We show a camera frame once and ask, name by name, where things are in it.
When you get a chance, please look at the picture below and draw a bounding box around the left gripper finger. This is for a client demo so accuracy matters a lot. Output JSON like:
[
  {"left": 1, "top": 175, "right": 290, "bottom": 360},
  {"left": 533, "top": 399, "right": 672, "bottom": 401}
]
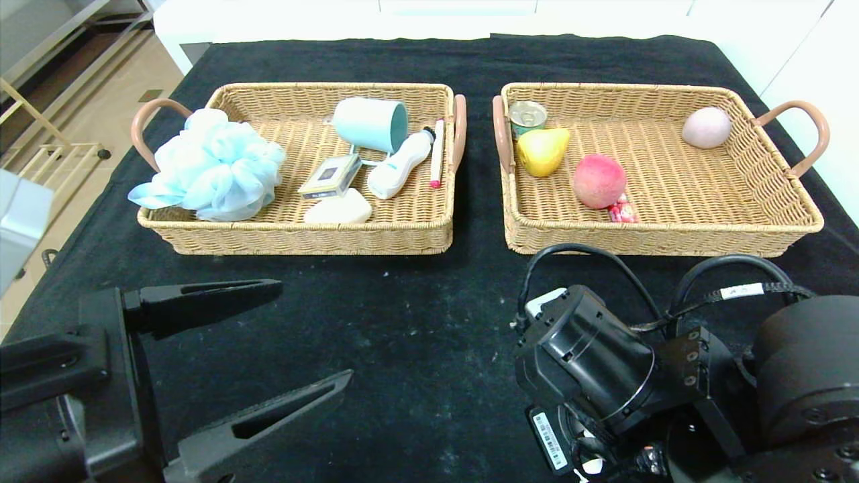
[
  {"left": 123, "top": 278, "right": 284, "bottom": 341},
  {"left": 162, "top": 368, "right": 355, "bottom": 483}
]

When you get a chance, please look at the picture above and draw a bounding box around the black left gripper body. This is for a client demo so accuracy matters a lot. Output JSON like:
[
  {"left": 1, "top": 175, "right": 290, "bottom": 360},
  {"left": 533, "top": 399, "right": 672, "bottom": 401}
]
[{"left": 0, "top": 286, "right": 167, "bottom": 483}]

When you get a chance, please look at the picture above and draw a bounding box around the light blue bath loofah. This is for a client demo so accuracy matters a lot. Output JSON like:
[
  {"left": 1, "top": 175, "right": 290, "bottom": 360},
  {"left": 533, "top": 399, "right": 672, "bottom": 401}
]
[{"left": 128, "top": 107, "right": 287, "bottom": 222}]

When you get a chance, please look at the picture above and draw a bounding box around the cream yellow soap box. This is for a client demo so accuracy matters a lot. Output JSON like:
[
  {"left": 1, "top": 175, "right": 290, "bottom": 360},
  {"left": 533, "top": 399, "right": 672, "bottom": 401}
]
[{"left": 297, "top": 152, "right": 364, "bottom": 201}]

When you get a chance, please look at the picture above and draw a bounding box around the yellow pear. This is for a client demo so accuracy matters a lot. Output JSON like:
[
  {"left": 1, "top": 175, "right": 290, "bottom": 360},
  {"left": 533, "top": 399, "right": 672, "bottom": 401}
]
[{"left": 515, "top": 127, "right": 571, "bottom": 178}]

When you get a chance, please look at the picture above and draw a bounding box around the red peach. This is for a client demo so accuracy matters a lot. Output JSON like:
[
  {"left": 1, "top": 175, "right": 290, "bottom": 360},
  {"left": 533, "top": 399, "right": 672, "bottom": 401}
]
[{"left": 572, "top": 154, "right": 628, "bottom": 211}]

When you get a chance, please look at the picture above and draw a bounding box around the red Hi-Chew candy pack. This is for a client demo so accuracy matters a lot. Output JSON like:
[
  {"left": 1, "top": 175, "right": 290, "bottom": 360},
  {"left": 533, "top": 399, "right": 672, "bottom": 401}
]
[{"left": 607, "top": 194, "right": 639, "bottom": 224}]

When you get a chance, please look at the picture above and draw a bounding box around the white soap bar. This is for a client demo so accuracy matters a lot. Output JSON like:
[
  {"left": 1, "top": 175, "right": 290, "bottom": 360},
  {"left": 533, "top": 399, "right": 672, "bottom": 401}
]
[{"left": 303, "top": 188, "right": 374, "bottom": 225}]

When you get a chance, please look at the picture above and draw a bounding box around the wooden slatted rack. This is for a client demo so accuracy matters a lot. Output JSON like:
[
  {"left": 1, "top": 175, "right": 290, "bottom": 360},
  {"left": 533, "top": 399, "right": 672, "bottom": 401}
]
[{"left": 0, "top": 77, "right": 113, "bottom": 281}]

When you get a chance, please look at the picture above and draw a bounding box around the white plastic bottle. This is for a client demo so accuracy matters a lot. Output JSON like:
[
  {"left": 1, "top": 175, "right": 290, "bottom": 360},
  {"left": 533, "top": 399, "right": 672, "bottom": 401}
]
[{"left": 366, "top": 129, "right": 436, "bottom": 201}]

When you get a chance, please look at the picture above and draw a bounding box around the teal plastic cup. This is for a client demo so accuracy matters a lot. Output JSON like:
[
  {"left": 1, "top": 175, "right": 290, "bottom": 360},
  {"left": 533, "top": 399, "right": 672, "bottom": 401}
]
[{"left": 331, "top": 97, "right": 409, "bottom": 167}]

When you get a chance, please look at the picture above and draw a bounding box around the white tube with red cap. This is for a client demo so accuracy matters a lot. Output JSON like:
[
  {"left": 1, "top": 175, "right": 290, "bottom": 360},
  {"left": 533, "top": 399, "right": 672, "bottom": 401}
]
[{"left": 429, "top": 119, "right": 447, "bottom": 190}]

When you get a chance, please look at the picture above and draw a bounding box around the white side table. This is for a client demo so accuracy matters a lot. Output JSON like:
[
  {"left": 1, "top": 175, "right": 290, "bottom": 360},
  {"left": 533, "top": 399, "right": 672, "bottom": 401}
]
[{"left": 153, "top": 0, "right": 232, "bottom": 76}]

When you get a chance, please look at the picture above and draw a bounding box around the grey metal shelf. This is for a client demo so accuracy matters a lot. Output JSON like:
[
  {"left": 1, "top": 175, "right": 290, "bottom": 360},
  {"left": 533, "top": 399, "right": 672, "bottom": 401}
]
[{"left": 0, "top": 0, "right": 155, "bottom": 88}]

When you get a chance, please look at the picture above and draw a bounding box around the small tin can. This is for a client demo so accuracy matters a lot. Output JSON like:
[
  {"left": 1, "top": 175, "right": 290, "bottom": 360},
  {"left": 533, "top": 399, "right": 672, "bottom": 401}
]
[{"left": 508, "top": 101, "right": 548, "bottom": 140}]

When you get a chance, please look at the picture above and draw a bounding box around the pale pink egg-shaped ball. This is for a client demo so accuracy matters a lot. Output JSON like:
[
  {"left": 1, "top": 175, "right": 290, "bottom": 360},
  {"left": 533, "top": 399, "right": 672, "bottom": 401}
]
[{"left": 681, "top": 107, "right": 732, "bottom": 150}]

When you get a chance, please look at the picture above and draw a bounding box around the wicker basket with brown handles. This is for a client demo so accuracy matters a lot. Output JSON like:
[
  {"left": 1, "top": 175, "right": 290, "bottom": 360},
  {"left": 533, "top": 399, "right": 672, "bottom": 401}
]
[
  {"left": 492, "top": 83, "right": 831, "bottom": 259},
  {"left": 131, "top": 83, "right": 468, "bottom": 256}
]

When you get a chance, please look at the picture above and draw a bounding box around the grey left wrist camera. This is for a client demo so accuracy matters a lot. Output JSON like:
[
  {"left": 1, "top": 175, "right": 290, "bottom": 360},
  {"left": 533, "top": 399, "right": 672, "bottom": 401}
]
[{"left": 0, "top": 168, "right": 55, "bottom": 300}]

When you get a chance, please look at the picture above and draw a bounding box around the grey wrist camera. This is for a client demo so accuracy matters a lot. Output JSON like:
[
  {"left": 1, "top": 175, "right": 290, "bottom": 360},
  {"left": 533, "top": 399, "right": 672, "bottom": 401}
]
[
  {"left": 0, "top": 168, "right": 55, "bottom": 300},
  {"left": 524, "top": 286, "right": 568, "bottom": 320}
]

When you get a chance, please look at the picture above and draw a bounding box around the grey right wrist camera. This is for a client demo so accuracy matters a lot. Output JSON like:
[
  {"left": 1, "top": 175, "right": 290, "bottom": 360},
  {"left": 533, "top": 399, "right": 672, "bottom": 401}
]
[{"left": 524, "top": 286, "right": 568, "bottom": 320}]

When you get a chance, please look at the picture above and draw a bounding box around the black right camera cable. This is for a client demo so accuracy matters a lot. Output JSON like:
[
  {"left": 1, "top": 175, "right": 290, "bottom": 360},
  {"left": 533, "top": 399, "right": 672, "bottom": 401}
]
[{"left": 513, "top": 242, "right": 666, "bottom": 331}]

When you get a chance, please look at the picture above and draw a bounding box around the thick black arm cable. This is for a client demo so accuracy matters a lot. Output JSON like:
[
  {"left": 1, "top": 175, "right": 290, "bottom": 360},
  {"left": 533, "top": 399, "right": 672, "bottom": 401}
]
[{"left": 631, "top": 253, "right": 817, "bottom": 335}]

